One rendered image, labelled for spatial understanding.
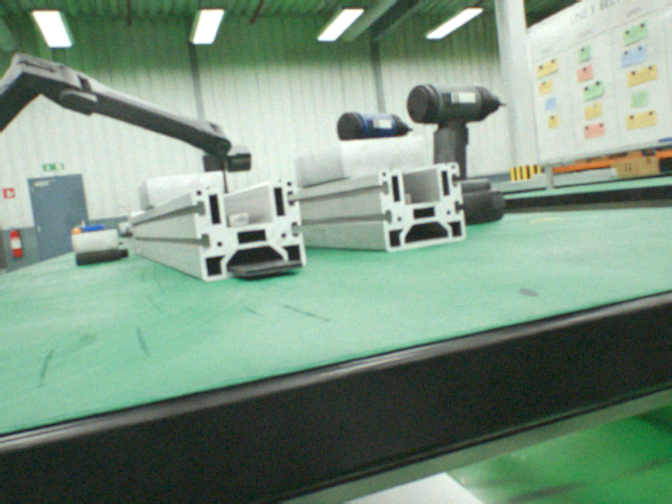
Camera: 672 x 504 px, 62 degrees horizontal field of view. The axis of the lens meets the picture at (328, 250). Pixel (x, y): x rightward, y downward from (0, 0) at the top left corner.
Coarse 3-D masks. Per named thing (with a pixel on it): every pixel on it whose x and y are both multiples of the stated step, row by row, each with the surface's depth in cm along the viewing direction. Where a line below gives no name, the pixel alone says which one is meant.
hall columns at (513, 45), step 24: (504, 0) 855; (504, 24) 860; (504, 48) 861; (504, 72) 863; (528, 72) 846; (504, 96) 866; (528, 96) 847; (528, 120) 849; (528, 144) 850; (528, 168) 849
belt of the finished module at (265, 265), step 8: (232, 256) 67; (240, 256) 65; (248, 256) 63; (232, 264) 54; (240, 264) 53; (248, 264) 52; (256, 264) 51; (264, 264) 50; (272, 264) 49; (280, 264) 48; (288, 264) 47; (296, 264) 47; (232, 272) 50; (240, 272) 48; (248, 272) 46; (256, 272) 46; (264, 272) 46; (272, 272) 47
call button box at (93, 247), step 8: (88, 232) 107; (96, 232) 106; (104, 232) 106; (112, 232) 107; (72, 240) 104; (80, 240) 105; (88, 240) 105; (96, 240) 106; (104, 240) 106; (112, 240) 107; (80, 248) 105; (88, 248) 105; (96, 248) 106; (104, 248) 106; (112, 248) 107; (80, 256) 105; (88, 256) 105; (96, 256) 106; (104, 256) 107; (112, 256) 107; (120, 256) 108; (80, 264) 105; (88, 264) 106
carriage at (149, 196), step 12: (144, 180) 82; (156, 180) 79; (168, 180) 80; (180, 180) 81; (192, 180) 81; (204, 180) 82; (216, 180) 83; (144, 192) 83; (156, 192) 79; (168, 192) 80; (180, 192) 81; (144, 204) 86; (156, 204) 79
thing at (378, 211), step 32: (320, 192) 72; (352, 192) 66; (384, 192) 59; (416, 192) 64; (448, 192) 61; (320, 224) 73; (352, 224) 64; (384, 224) 58; (416, 224) 65; (448, 224) 63
